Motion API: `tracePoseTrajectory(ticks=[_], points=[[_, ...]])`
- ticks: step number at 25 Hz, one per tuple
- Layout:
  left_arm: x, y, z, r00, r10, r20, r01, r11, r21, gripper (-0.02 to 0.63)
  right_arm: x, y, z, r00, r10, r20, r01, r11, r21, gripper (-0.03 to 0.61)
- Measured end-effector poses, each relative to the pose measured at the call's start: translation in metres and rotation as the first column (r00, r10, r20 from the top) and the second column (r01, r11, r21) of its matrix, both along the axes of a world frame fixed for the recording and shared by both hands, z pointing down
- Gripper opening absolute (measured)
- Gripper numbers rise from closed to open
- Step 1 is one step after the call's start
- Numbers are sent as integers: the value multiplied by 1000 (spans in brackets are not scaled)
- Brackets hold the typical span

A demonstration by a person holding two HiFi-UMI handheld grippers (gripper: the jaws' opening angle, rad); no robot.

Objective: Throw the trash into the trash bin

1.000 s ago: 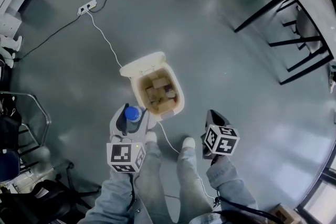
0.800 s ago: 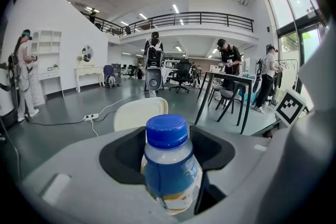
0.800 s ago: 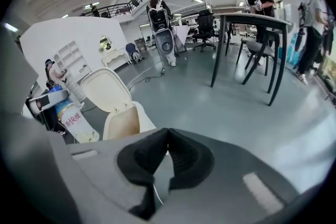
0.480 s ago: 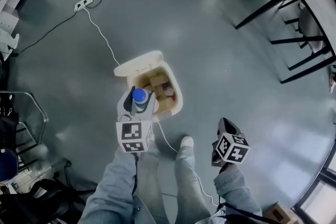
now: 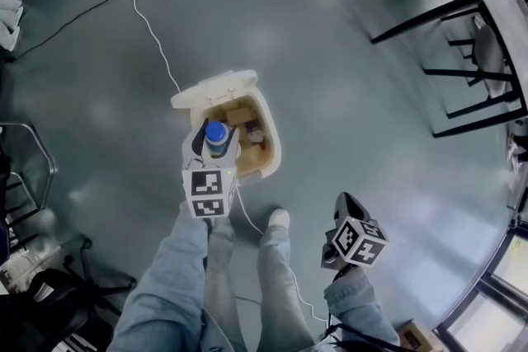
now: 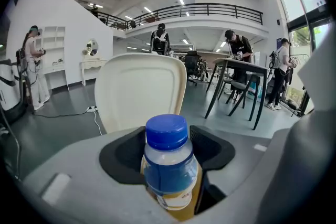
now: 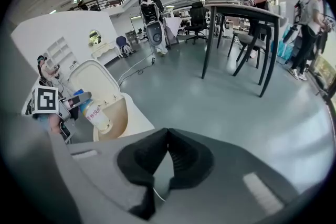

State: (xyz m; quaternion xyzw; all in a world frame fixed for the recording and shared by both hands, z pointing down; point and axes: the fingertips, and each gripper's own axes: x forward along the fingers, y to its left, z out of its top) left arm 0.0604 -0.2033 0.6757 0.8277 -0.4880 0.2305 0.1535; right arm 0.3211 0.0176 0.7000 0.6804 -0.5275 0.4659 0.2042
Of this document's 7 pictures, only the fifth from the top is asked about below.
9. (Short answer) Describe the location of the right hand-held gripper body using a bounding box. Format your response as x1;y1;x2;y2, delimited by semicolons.
320;217;389;270

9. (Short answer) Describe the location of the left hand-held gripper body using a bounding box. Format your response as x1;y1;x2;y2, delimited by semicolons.
181;159;240;219

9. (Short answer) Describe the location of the blue-capped white bottle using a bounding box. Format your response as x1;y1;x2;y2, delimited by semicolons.
204;120;232;159

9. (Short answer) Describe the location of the cream plastic trash bin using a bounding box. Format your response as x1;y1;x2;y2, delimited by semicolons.
171;69;283;186

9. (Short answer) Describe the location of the person's left forearm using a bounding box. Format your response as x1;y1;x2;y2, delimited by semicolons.
107;201;216;352

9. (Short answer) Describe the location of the person's right forearm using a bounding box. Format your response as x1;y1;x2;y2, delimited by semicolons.
323;265;400;345

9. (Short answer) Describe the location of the person's left leg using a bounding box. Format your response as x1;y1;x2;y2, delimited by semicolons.
204;216;239;312

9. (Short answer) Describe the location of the person's leg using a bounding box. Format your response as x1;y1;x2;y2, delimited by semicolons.
258;209;318;352
204;216;239;312

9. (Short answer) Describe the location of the person's right leg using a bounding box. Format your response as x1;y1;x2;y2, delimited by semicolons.
258;209;318;352

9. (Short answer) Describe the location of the black swivel chair base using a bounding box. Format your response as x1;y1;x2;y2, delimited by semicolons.
0;233;138;352

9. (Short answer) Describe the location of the grey chair with black legs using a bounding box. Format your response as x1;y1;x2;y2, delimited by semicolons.
422;23;521;105

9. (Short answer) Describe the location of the white table with black legs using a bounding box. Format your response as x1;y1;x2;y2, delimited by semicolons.
370;0;528;138

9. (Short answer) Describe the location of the long white power cable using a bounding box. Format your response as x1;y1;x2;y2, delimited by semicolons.
123;0;331;322

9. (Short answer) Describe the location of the black metal frame chair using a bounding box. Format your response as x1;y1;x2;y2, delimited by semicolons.
0;121;58;219

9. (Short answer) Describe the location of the black floor cable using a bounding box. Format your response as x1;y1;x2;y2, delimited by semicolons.
2;0;117;63

